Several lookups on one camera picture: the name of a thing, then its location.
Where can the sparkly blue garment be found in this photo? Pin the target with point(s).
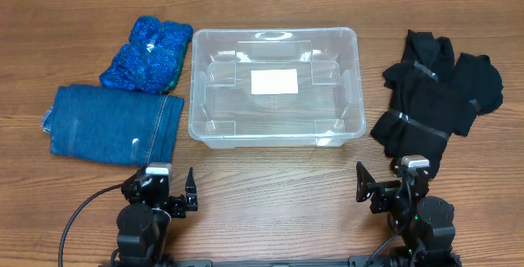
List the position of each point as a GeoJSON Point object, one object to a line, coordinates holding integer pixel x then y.
{"type": "Point", "coordinates": [152, 60]}

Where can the white label in container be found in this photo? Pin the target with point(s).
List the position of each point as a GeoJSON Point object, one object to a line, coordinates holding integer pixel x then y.
{"type": "Point", "coordinates": [274, 82]}

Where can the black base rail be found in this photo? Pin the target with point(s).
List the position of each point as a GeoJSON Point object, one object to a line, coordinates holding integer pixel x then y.
{"type": "Point", "coordinates": [278, 263]}

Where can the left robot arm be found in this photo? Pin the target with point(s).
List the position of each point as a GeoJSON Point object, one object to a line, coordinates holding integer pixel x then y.
{"type": "Point", "coordinates": [144, 223]}

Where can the clear plastic storage container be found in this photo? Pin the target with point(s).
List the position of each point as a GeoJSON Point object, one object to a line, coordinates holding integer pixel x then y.
{"type": "Point", "coordinates": [327, 111]}

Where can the blue denim jeans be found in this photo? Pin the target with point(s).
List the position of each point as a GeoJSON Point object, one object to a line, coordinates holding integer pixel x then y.
{"type": "Point", "coordinates": [113, 126]}

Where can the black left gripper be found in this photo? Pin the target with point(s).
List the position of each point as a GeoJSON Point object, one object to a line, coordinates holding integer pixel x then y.
{"type": "Point", "coordinates": [177, 205]}

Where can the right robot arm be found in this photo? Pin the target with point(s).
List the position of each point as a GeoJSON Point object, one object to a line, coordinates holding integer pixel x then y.
{"type": "Point", "coordinates": [422, 225]}

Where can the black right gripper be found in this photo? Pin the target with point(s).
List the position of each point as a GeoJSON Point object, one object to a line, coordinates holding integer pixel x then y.
{"type": "Point", "coordinates": [383, 190]}

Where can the small black folded garment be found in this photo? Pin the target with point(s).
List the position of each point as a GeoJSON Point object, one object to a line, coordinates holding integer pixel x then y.
{"type": "Point", "coordinates": [480, 81]}

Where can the large black garment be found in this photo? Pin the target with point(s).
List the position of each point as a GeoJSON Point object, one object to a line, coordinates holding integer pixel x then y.
{"type": "Point", "coordinates": [425, 108]}

